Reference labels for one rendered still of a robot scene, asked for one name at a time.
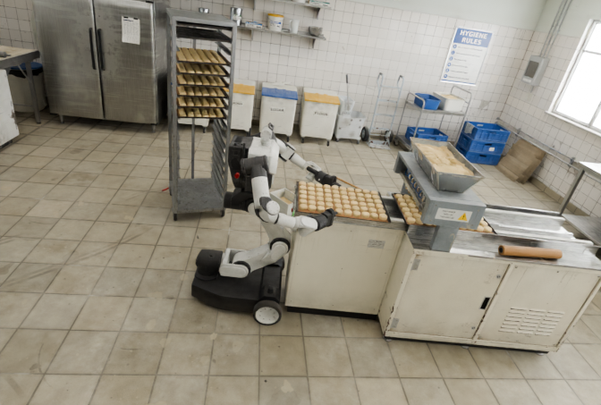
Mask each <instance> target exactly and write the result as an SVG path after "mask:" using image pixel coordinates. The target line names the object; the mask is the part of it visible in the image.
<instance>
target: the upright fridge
mask: <svg viewBox="0 0 601 405"><path fill-rule="evenodd" d="M31 1H32V6H33V12H34V17H35V22H36V28H37V34H38V44H39V50H40V55H41V61H42V66H43V72H44V77H45V83H46V88H47V98H48V103H49V109H50V114H51V115H58V114H59V119H60V123H64V122H63V116H64V115H68V116H77V117H86V118H94V119H103V120H112V121H120V122H137V123H145V124H150V125H152V130H153V131H152V132H153V133H155V129H156V126H157V125H158V124H159V123H160V122H161V121H162V120H163V119H166V117H165V116H166V114H167V113H168V100H167V52H166V8H169V0H31ZM123 16H125V17H128V18H138V19H139V20H140V44H133V43H128V42H123V24H122V17H123Z"/></svg>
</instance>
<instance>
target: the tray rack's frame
mask: <svg viewBox="0 0 601 405"><path fill-rule="evenodd" d="M172 15H173V16H176V20H177V21H186V22H195V23H202V24H210V25H218V26H225V27H233V23H236V22H234V21H231V20H229V19H228V18H226V17H224V16H223V15H220V14H213V13H199V12H192V11H184V10H177V9H170V8H166V52H167V100H168V147H169V183H168V187H169V193H170V190H171V195H172V201H173V207H172V212H173V218H174V179H173V168H172V106H171V43H170V18H171V19H172ZM194 148H195V119H193V118H192V122H191V178H189V179H179V180H180V185H181V187H179V189H180V193H181V195H179V197H180V201H181V204H177V218H178V214H182V213H194V212H206V211H217V210H220V213H221V210H223V201H220V198H219V196H218V193H217V191H216V186H215V184H214V182H213V179H212V177H211V178H194Z"/></svg>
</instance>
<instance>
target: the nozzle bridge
mask: <svg viewBox="0 0 601 405"><path fill-rule="evenodd" d="M407 169H408V170H407ZM406 170H407V172H406V174H407V175H408V174H409V173H411V175H412V176H413V178H414V180H415V181H416V183H417V184H418V185H419V187H420V190H419V191H421V190H422V192H423V195H422V198H423V196H424V195H425V196H426V201H425V203H424V204H423V203H421V201H422V198H419V194H417V193H416V191H415V189H413V187H412V185H411V183H410V181H408V176H406V175H405V171H406ZM394 172H395V173H399V174H400V175H401V177H402V179H403V185H402V190H401V193H403V194H411V195H412V197H413V198H414V200H415V202H416V203H417V205H418V207H419V209H420V211H421V213H422V215H421V217H420V220H421V222H422V223H423V224H434V225H436V228H435V231H434V234H433V236H432V239H431V242H430V244H429V248H430V250H434V251H442V252H450V251H451V248H452V246H453V243H454V240H455V238H456V235H457V233H458V231H459V229H460V228H465V229H473V230H477V229H478V226H479V223H480V221H481V219H482V216H483V214H484V213H485V210H486V208H487V206H486V205H485V204H484V203H483V202H482V201H481V200H480V199H479V197H478V196H477V195H476V194H475V193H474V192H473V191H472V190H471V189H468V190H467V191H465V192H464V193H456V192H449V191H441V190H437V189H436V187H435V186H434V184H433V183H432V181H431V180H429V178H428V177H427V175H426V174H425V172H424V171H423V170H422V168H421V167H420V165H419V164H418V162H417V161H416V159H415V156H414V153H411V152H404V151H398V155H397V158H396V161H395V165H394ZM405 185H406V186H407V188H408V190H409V192H410V193H408V190H407V189H406V188H405ZM418 185H417V186H418Z"/></svg>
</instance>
